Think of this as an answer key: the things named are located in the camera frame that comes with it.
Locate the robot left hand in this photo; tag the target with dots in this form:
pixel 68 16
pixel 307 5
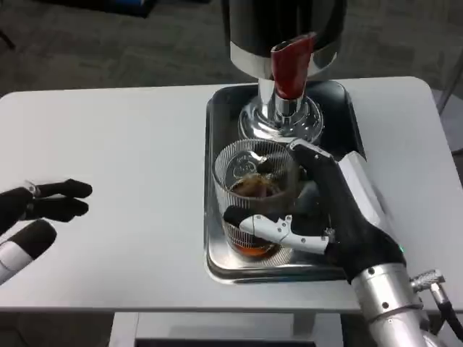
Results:
pixel 14 209

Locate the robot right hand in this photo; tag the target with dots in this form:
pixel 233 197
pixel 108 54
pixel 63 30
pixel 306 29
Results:
pixel 343 217

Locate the clear ribbed glass cup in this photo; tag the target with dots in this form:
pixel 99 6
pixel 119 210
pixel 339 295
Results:
pixel 238 170

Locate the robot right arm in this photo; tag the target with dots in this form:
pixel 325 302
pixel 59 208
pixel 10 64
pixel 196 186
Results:
pixel 387 303

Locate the steel drip tray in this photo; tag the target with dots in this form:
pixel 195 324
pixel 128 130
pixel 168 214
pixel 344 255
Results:
pixel 217 267

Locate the grey chair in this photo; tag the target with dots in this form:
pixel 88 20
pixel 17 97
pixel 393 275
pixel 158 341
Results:
pixel 450 108

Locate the black steel drink dispenser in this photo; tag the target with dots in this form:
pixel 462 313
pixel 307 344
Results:
pixel 253 32

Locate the white table frame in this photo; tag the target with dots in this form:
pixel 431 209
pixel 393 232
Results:
pixel 217 329

